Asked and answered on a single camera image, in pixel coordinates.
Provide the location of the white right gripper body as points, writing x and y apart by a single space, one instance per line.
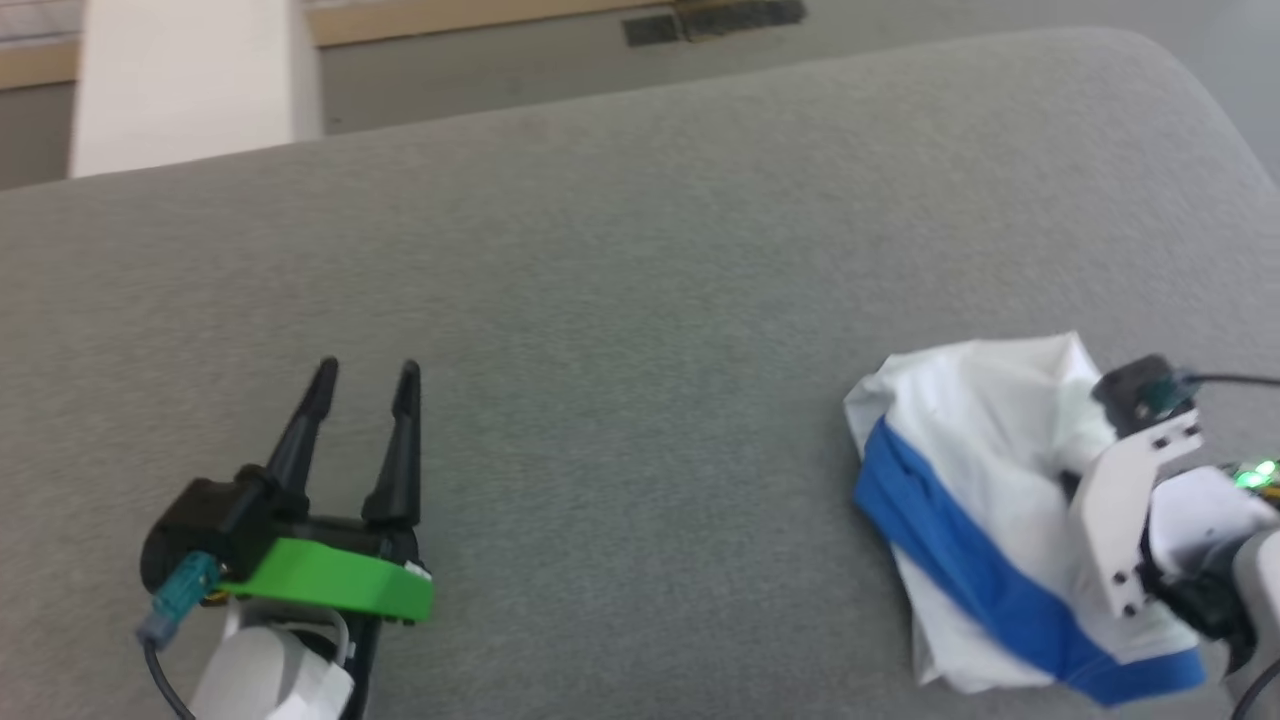
1115 510

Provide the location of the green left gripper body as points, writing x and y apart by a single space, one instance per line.
330 580

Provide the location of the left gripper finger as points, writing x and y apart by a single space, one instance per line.
400 460
305 435

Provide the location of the white and blue t-shirt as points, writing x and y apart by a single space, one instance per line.
980 480

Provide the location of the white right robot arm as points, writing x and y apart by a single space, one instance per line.
1215 540

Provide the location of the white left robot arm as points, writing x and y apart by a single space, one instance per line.
260 670

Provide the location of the white paper label tag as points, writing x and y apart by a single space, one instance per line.
320 690

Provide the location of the grey fabric sofa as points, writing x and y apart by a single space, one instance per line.
600 300

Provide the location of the small black floor tape patch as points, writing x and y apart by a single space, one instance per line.
652 30

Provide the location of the large black floor tape patch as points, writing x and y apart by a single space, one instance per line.
745 18

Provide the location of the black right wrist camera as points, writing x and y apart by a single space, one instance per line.
1135 385

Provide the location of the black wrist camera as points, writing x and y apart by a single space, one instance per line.
1135 385
205 520

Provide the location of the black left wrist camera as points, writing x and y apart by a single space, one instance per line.
205 520

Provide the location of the white box pedestal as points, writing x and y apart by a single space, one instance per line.
180 80

